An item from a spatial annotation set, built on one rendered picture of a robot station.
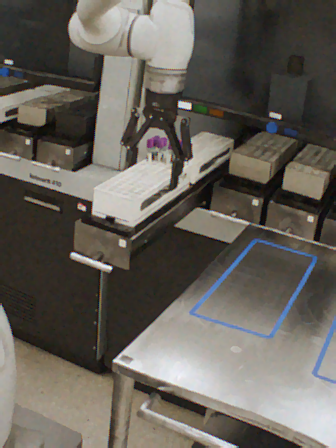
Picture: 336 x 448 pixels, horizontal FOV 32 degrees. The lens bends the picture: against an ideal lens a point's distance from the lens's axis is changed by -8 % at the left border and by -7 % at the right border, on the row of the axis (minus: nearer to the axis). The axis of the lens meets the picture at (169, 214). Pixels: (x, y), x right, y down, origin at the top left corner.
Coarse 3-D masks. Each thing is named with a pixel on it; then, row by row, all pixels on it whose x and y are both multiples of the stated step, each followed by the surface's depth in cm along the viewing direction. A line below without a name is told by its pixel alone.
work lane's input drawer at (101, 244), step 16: (208, 176) 162; (192, 192) 153; (208, 192) 162; (160, 208) 138; (176, 208) 144; (192, 208) 154; (80, 224) 129; (96, 224) 128; (112, 224) 128; (144, 224) 132; (160, 224) 137; (80, 240) 131; (96, 240) 129; (112, 240) 127; (128, 240) 125; (144, 240) 131; (80, 256) 127; (96, 256) 128; (112, 256) 128; (128, 256) 127; (112, 272) 125
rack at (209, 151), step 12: (204, 132) 182; (204, 144) 170; (216, 144) 171; (228, 144) 174; (204, 156) 161; (216, 156) 173; (228, 156) 177; (192, 168) 154; (204, 168) 169; (192, 180) 155
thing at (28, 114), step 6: (24, 108) 185; (30, 108) 184; (36, 108) 183; (42, 108) 184; (18, 114) 187; (24, 114) 186; (30, 114) 185; (36, 114) 184; (42, 114) 183; (48, 114) 184; (18, 120) 188; (24, 120) 187; (30, 120) 186; (36, 120) 185; (42, 120) 184; (48, 120) 185
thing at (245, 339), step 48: (240, 240) 127; (288, 240) 130; (192, 288) 108; (240, 288) 109; (288, 288) 111; (144, 336) 92; (192, 336) 94; (240, 336) 95; (288, 336) 96; (192, 384) 82; (240, 384) 83; (288, 384) 84; (192, 432) 78; (240, 432) 149; (288, 432) 76
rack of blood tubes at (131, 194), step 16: (144, 160) 149; (128, 176) 139; (144, 176) 140; (160, 176) 141; (96, 192) 129; (112, 192) 129; (128, 192) 131; (144, 192) 131; (160, 192) 146; (96, 208) 131; (112, 208) 129; (128, 208) 127; (144, 208) 138; (128, 224) 129
